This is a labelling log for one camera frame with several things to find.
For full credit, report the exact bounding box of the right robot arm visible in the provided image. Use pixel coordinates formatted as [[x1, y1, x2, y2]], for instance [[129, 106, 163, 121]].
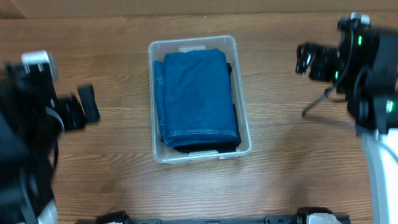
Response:
[[295, 14, 397, 223]]

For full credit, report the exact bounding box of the black cloth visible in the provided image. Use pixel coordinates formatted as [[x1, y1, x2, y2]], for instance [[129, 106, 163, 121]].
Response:
[[167, 63, 241, 153]]

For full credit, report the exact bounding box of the clear plastic container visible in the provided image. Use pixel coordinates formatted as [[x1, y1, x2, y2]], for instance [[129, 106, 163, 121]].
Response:
[[148, 35, 252, 164]]

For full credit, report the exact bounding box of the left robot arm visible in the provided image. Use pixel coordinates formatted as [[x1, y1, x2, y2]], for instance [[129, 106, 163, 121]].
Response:
[[1, 62, 100, 223]]

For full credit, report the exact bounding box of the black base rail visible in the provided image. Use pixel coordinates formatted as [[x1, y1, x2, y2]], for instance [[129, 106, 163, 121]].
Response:
[[74, 207, 351, 224]]

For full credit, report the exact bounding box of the teal blue towel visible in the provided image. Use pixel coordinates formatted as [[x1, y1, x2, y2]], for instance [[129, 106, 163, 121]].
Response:
[[154, 49, 239, 150]]

